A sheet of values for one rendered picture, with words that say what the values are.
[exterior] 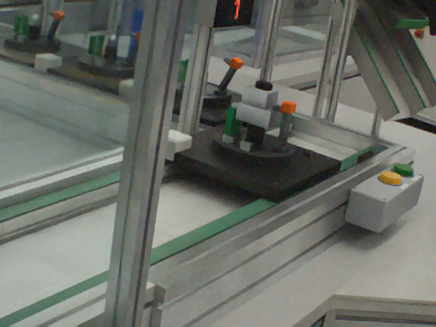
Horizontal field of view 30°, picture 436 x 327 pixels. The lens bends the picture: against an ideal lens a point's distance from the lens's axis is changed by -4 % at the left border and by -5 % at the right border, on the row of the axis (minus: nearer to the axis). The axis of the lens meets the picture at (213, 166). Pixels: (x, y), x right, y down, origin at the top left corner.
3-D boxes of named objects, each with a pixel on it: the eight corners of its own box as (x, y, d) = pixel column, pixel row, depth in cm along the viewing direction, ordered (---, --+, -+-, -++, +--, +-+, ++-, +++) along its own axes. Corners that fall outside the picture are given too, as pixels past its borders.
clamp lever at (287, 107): (289, 145, 143) (297, 102, 141) (284, 148, 141) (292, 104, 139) (271, 139, 145) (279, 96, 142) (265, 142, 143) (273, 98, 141)
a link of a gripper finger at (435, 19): (455, 3, 147) (425, -5, 150) (450, 3, 144) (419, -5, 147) (446, 39, 149) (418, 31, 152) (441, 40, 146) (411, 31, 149)
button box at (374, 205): (418, 205, 156) (425, 174, 154) (378, 234, 139) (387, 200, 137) (385, 193, 159) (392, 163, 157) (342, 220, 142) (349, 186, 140)
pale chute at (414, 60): (432, 107, 198) (446, 99, 195) (406, 112, 188) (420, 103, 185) (380, 8, 203) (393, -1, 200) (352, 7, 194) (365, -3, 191)
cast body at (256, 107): (280, 125, 145) (287, 86, 142) (267, 129, 141) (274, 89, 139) (237, 112, 148) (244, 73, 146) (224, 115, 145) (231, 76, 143)
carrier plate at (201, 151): (340, 170, 151) (342, 160, 150) (278, 202, 131) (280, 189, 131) (227, 132, 162) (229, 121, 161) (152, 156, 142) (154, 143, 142)
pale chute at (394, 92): (412, 116, 185) (427, 107, 182) (384, 121, 176) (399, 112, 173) (357, 10, 191) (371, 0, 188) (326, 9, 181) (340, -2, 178)
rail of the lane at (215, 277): (405, 195, 173) (417, 145, 169) (155, 359, 99) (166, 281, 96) (382, 186, 175) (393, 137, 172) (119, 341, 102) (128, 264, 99)
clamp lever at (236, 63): (226, 92, 173) (245, 62, 169) (221, 93, 171) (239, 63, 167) (214, 81, 174) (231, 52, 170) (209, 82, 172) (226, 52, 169)
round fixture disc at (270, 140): (306, 157, 149) (307, 146, 148) (267, 173, 137) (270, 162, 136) (238, 134, 155) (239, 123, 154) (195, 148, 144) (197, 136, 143)
